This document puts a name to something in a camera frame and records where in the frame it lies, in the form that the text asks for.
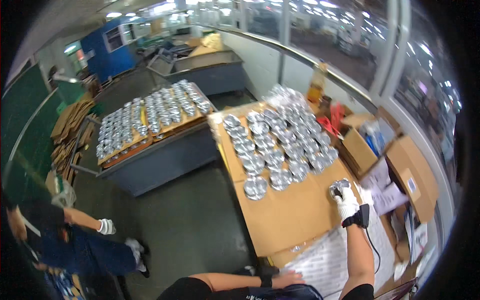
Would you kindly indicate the person's right hand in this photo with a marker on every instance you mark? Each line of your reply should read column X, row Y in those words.
column 348, row 205

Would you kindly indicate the person's left hand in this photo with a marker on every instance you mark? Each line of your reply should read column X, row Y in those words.
column 287, row 279

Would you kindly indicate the person's left fingers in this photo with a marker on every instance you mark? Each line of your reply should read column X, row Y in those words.
column 298, row 279

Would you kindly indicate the person's right fingers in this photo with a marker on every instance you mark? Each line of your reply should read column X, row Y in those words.
column 340, row 195

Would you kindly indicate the shiny round metal part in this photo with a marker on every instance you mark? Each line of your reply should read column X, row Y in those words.
column 339, row 185

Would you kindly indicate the black wrist band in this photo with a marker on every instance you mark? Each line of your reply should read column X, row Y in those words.
column 358, row 218
column 266, row 281

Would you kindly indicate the person's body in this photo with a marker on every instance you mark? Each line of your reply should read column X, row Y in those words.
column 270, row 293

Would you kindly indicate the white printed sheet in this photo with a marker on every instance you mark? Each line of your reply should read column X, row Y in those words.
column 330, row 262

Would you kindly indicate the white paper sheets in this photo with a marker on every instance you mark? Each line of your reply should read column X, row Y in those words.
column 386, row 191

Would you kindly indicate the large brown cardboard sheet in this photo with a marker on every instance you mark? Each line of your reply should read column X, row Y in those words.
column 296, row 217

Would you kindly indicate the open cardboard box with bottles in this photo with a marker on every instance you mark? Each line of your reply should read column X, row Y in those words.
column 360, row 148

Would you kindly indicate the red tool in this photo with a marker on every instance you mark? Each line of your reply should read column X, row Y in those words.
column 330, row 120

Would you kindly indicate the brown cardboard box with label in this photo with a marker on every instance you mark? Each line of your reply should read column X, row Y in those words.
column 416, row 176

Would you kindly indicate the rows of shiny metal parts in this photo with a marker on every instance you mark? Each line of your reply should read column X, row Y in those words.
column 277, row 146

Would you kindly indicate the stack of papers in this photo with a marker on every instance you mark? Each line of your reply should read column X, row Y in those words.
column 416, row 236

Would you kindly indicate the yellow bottle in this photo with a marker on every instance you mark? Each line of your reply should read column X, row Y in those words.
column 317, row 85

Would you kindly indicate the clear bag of metal parts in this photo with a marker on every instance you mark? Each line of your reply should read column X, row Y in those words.
column 283, row 95

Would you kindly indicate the grey bin cart with cardboard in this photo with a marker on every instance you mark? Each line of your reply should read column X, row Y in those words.
column 210, row 71

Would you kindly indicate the grey metal cart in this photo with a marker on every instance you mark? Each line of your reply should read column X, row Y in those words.
column 161, row 161

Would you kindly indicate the cardboard trays of metal parts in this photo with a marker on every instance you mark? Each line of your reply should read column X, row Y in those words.
column 150, row 116

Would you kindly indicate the clear plastic bag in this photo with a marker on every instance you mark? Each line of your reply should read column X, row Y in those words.
column 64, row 193

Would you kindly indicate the blue booth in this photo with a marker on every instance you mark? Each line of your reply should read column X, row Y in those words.
column 108, row 52

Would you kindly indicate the stack of flattened cardboard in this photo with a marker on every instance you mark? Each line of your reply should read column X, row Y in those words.
column 71, row 127

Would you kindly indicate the green box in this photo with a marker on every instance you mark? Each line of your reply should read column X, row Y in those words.
column 69, row 90

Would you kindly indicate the metal window rail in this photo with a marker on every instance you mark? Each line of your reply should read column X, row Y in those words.
column 300, row 56

